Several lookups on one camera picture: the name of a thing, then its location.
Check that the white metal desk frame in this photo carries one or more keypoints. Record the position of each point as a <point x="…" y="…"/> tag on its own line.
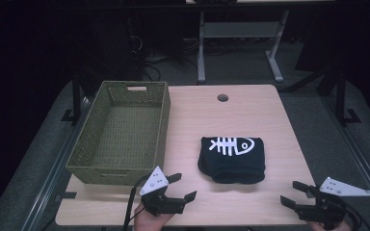
<point x="237" y="29"/>

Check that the aluminium rail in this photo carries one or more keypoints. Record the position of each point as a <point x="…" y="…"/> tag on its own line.
<point x="54" y="173"/>
<point x="356" y="147"/>

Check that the person's left hand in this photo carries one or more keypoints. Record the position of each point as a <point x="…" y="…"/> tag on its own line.
<point x="149" y="222"/>

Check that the green woven basket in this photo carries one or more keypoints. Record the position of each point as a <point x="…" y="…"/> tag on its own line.
<point x="125" y="134"/>

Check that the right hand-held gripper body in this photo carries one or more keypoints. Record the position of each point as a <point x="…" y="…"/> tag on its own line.
<point x="327" y="208"/>

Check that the black metal stand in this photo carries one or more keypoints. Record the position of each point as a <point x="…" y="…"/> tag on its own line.
<point x="341" y="96"/>
<point x="76" y="96"/>

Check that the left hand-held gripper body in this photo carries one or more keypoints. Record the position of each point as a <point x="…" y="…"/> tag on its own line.
<point x="160" y="203"/>

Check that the person's right hand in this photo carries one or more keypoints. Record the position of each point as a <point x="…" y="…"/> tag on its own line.
<point x="343" y="227"/>

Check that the black fishbone print garment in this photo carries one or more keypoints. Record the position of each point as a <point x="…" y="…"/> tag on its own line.
<point x="231" y="163"/>

